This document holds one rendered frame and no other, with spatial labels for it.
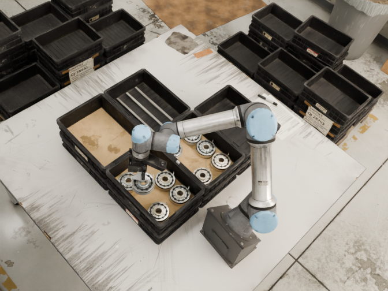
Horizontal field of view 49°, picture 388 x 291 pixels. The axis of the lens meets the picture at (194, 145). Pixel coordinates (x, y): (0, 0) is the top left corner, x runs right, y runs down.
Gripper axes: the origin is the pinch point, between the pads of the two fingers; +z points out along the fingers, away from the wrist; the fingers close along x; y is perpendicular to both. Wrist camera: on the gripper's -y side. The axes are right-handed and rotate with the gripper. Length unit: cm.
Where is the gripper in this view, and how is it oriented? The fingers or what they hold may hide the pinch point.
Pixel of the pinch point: (144, 176)
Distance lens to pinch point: 199.7
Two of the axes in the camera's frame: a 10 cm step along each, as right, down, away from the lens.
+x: -0.4, 8.2, -5.7
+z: -1.1, 5.7, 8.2
